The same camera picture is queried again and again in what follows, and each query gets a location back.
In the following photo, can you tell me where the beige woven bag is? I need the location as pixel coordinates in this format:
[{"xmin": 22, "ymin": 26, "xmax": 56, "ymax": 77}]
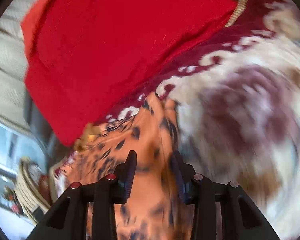
[{"xmin": 14, "ymin": 156, "xmax": 53, "ymax": 224}]

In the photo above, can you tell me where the glass window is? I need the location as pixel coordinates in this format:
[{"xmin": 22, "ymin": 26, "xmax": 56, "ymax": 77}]
[{"xmin": 0, "ymin": 117, "xmax": 53, "ymax": 220}]

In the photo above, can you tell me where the floral plush blanket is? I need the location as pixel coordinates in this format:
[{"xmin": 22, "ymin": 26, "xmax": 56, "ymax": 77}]
[{"xmin": 54, "ymin": 0, "xmax": 300, "ymax": 240}]

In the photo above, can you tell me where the brown leather sofa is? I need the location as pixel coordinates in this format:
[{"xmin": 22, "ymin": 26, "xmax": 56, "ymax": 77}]
[{"xmin": 27, "ymin": 92, "xmax": 55, "ymax": 160}]

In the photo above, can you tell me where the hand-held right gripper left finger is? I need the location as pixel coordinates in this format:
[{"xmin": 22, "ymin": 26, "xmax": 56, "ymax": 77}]
[{"xmin": 26, "ymin": 150, "xmax": 138, "ymax": 240}]

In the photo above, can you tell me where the red knit blanket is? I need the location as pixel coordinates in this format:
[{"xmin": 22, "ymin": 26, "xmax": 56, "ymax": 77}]
[{"xmin": 21, "ymin": 0, "xmax": 238, "ymax": 147}]

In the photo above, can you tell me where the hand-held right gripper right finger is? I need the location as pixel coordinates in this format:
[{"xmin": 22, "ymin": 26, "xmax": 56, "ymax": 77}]
[{"xmin": 171, "ymin": 150, "xmax": 282, "ymax": 240}]

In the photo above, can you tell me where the beige dotted curtain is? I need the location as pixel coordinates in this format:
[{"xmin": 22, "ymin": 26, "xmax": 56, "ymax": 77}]
[{"xmin": 0, "ymin": 0, "xmax": 58, "ymax": 130}]

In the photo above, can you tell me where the red satin pillow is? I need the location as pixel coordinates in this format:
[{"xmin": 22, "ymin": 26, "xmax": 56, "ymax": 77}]
[{"xmin": 20, "ymin": 0, "xmax": 70, "ymax": 63}]

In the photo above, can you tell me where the orange floral blouse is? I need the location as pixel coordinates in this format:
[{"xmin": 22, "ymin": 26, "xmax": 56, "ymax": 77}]
[{"xmin": 52, "ymin": 92, "xmax": 198, "ymax": 240}]

